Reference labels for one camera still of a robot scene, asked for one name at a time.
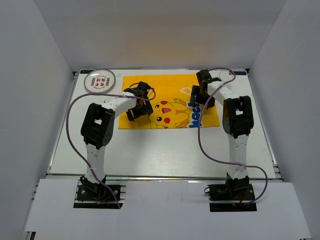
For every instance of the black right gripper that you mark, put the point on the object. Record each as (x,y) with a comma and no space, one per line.
(195,90)

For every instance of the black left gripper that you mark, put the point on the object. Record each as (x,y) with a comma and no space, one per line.
(146,109)

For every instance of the yellow Pikachu cloth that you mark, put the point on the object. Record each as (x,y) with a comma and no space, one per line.
(171,106)

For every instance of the round printed plate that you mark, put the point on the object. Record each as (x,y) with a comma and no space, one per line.
(99,81)

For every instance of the clear drinking glass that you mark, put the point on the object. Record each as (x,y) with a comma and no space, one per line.
(225,75)

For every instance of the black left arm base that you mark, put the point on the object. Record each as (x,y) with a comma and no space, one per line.
(90,195)

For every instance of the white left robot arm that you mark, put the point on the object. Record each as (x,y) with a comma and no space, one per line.
(98,126)

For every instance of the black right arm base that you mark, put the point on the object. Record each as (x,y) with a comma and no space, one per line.
(223,201)

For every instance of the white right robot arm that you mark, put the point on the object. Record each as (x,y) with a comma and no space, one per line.
(237,118)

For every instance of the black table logo sticker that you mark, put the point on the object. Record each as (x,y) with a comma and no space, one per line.
(240,73)

